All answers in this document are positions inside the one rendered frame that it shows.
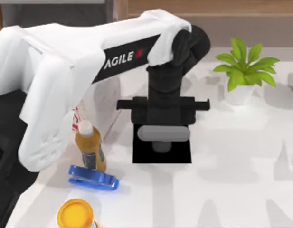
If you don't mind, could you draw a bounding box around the green plant in white pot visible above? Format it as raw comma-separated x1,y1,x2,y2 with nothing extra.
212,36,280,106

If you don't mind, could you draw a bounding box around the orange bottle with white cap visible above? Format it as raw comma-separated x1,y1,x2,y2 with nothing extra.
74,119,108,172

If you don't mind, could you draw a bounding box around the blue stapler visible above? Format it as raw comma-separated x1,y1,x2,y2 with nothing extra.
68,164,120,191

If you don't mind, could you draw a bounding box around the can with yellow lid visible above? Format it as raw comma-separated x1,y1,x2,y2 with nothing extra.
57,198,99,228

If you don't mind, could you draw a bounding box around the grey cabinet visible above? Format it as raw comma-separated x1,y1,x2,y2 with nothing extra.
0,0,113,29

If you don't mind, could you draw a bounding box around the wooden cupboard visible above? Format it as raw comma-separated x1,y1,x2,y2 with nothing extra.
112,0,293,50

